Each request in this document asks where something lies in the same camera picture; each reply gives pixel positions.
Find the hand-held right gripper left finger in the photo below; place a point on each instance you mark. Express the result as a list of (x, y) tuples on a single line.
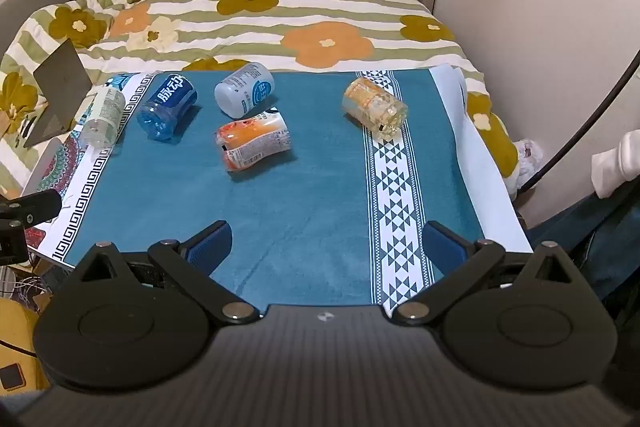
[(212, 248)]

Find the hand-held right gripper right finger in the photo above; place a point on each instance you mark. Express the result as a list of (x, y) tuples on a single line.
[(444, 248)]

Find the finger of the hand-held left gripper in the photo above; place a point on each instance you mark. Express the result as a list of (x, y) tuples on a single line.
[(35, 206)]

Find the mandala patterned cloth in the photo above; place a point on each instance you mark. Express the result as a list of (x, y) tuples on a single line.
[(52, 162)]

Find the teal patterned mat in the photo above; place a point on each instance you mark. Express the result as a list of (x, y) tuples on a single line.
[(300, 207)]

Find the clear bottle, white label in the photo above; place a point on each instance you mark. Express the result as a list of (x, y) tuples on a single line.
[(102, 117)]

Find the orange label bottle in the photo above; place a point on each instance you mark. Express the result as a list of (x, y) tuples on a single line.
[(255, 141)]

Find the grey laptop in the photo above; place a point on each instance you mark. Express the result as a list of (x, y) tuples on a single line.
[(57, 87)]

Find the pale plush toy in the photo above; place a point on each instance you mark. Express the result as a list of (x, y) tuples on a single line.
[(525, 157)]

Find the blue jeans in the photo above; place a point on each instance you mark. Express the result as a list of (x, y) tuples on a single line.
[(590, 247)]

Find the blue label bottle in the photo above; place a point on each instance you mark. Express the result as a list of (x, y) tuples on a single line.
[(167, 107)]

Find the clear yellow bottle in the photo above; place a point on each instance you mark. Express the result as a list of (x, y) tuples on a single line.
[(375, 107)]

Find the white bottle, blue logo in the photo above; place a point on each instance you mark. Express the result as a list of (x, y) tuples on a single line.
[(245, 91)]

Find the white cloth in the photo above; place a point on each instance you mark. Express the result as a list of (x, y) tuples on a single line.
[(620, 162)]

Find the grey headboard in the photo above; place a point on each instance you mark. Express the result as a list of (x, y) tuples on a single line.
[(25, 7)]

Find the floral striped blanket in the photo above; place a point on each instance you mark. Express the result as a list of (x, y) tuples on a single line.
[(325, 42)]

